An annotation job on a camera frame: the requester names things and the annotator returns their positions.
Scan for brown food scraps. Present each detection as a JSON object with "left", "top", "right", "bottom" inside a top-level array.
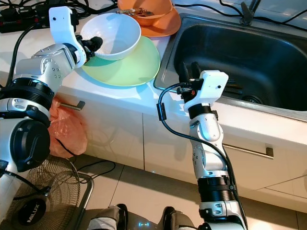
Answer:
[{"left": 120, "top": 7, "right": 156, "bottom": 19}]

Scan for white kitchen base cabinet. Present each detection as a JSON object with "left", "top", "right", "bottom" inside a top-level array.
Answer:
[{"left": 48, "top": 81, "right": 307, "bottom": 214}]

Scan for orange bowl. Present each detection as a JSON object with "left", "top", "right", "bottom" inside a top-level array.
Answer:
[{"left": 118, "top": 0, "right": 173, "bottom": 27}]

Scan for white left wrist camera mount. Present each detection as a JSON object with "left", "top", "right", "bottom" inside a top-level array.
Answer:
[{"left": 49, "top": 6, "right": 88, "bottom": 67}]

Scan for orange plate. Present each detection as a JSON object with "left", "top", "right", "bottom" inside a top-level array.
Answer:
[{"left": 133, "top": 6, "right": 182, "bottom": 38}]

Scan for red plastic bag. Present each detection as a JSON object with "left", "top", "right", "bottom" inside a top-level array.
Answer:
[{"left": 48, "top": 98, "right": 89, "bottom": 159}]

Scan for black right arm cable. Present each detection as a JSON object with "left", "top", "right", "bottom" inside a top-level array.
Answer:
[{"left": 157, "top": 82, "right": 245, "bottom": 226}]

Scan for dark faucet base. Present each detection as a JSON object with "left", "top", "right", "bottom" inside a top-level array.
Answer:
[{"left": 239, "top": 0, "right": 259, "bottom": 25}]

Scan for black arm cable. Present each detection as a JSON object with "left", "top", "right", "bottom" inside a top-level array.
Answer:
[
  {"left": 12, "top": 20, "right": 52, "bottom": 87},
  {"left": 157, "top": 82, "right": 245, "bottom": 226}
]

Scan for green plate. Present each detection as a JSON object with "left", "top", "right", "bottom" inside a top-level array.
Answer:
[{"left": 81, "top": 34, "right": 161, "bottom": 88}]

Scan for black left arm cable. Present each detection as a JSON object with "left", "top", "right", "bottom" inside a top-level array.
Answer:
[{"left": 12, "top": 20, "right": 52, "bottom": 87}]

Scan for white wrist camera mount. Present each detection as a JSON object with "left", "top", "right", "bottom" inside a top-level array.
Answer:
[
  {"left": 186, "top": 70, "right": 229, "bottom": 114},
  {"left": 49, "top": 6, "right": 88, "bottom": 67}
]

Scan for black power strip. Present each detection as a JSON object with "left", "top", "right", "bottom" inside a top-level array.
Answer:
[{"left": 0, "top": 5, "right": 53, "bottom": 33}]

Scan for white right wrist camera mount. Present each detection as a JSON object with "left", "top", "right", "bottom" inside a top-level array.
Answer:
[{"left": 186, "top": 70, "right": 229, "bottom": 114}]

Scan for stainless steel sink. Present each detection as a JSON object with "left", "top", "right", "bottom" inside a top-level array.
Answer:
[{"left": 153, "top": 13, "right": 307, "bottom": 124}]

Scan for silver bar cabinet handle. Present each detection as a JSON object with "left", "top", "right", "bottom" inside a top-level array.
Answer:
[
  {"left": 223, "top": 143, "right": 274, "bottom": 160},
  {"left": 60, "top": 100, "right": 86, "bottom": 111}
]

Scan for grey black robot right leg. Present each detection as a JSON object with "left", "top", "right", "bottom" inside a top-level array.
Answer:
[{"left": 162, "top": 206, "right": 203, "bottom": 230}]

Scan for white bowl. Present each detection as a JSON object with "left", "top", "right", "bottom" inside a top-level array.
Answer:
[{"left": 80, "top": 13, "right": 142, "bottom": 60}]

